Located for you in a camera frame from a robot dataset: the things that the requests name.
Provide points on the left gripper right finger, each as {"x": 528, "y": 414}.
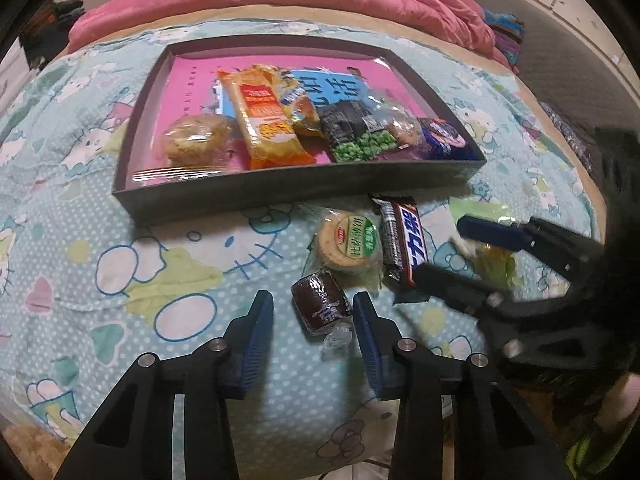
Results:
{"x": 496, "y": 435}

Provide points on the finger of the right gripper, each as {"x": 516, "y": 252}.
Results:
{"x": 466, "y": 295}
{"x": 566, "y": 252}

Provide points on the yellow snack packet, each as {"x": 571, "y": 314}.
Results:
{"x": 294, "y": 100}

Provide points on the Hello Kitty blue quilt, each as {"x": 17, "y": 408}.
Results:
{"x": 84, "y": 291}

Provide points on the blue Oreo packet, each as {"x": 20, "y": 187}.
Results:
{"x": 443, "y": 141}

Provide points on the dark shallow box tray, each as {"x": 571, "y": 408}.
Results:
{"x": 151, "y": 204}

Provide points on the orange cake bar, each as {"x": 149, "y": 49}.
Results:
{"x": 268, "y": 133}

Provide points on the clear-wrapped red candy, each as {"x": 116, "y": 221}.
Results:
{"x": 395, "y": 118}

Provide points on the person's hand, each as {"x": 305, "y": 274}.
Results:
{"x": 603, "y": 438}

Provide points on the striped colourful cloth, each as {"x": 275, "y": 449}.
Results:
{"x": 509, "y": 34}

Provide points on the round biscuit green label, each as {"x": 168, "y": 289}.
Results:
{"x": 347, "y": 245}

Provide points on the snickers chocolate bar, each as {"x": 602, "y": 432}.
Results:
{"x": 402, "y": 237}

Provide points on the grey quilted headboard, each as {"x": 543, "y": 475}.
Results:
{"x": 563, "y": 72}

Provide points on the black green-pea snack packet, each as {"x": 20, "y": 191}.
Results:
{"x": 354, "y": 135}

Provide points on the dark clothes pile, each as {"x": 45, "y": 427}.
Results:
{"x": 46, "y": 34}

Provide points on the pink Chinese workbook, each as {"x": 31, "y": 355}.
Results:
{"x": 192, "y": 87}

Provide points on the green yellow snack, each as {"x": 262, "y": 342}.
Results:
{"x": 495, "y": 265}

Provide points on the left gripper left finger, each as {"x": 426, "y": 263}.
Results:
{"x": 130, "y": 434}

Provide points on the small dark brown candy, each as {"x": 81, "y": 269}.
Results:
{"x": 325, "y": 312}

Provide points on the clear-wrapped crumbly pastry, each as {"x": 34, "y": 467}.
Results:
{"x": 192, "y": 147}

